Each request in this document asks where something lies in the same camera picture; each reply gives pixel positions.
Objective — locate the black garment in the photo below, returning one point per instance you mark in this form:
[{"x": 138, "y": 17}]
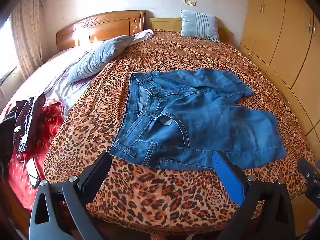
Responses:
[{"x": 6, "y": 135}]

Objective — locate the window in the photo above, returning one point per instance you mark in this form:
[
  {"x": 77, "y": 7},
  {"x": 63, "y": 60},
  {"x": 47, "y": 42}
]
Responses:
[{"x": 7, "y": 55}]

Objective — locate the dark shiny garment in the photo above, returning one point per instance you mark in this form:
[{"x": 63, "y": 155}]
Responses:
[{"x": 27, "y": 120}]

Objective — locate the black-edged white flat object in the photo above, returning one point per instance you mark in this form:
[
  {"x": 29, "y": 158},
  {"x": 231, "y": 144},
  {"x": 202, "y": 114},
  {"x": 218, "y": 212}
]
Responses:
[{"x": 33, "y": 172}]

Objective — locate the plain grey-blue pillow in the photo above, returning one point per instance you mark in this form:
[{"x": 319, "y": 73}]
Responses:
[{"x": 100, "y": 55}]

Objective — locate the pale pink bed sheet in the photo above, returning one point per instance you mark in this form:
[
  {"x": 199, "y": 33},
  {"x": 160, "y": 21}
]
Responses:
[{"x": 65, "y": 90}]

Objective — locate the light wooden wardrobe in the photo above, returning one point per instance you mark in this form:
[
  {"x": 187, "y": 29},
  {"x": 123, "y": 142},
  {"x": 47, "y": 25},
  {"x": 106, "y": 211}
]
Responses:
[{"x": 275, "y": 30}]

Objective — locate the floral curtain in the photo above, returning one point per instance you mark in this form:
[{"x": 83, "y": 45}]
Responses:
[{"x": 27, "y": 30}]

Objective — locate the striped grey-blue pillow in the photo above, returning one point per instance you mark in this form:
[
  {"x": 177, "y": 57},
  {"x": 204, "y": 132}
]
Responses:
[{"x": 200, "y": 26}]

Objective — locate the carved wooden headboard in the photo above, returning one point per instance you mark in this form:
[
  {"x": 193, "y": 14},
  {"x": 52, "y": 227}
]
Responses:
[{"x": 110, "y": 26}]

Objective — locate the red patterned cloth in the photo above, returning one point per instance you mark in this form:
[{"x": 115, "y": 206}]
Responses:
[{"x": 50, "y": 120}]

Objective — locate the white crumpled cloth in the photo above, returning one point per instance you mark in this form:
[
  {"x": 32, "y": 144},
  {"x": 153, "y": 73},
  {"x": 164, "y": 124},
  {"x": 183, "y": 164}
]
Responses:
[{"x": 145, "y": 35}]

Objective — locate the light wooden bed frame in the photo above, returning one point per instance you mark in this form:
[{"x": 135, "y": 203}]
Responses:
[{"x": 165, "y": 23}]

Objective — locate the leopard print blanket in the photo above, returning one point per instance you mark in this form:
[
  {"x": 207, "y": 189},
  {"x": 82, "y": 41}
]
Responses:
[{"x": 150, "y": 62}]

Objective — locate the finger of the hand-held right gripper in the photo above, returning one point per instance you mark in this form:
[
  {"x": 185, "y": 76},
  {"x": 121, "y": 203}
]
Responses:
[{"x": 308, "y": 173}]

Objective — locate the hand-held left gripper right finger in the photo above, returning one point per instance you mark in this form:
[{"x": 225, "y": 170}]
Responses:
[{"x": 227, "y": 175}]

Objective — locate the blue denim pants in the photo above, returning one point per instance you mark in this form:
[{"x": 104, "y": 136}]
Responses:
[{"x": 200, "y": 120}]

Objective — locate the wall switch panel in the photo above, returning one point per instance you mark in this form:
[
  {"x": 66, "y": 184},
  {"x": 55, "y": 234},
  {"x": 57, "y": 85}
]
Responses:
[{"x": 189, "y": 1}]

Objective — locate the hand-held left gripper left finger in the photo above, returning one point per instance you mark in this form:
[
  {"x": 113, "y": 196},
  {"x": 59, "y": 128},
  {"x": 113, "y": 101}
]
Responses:
[{"x": 95, "y": 172}]

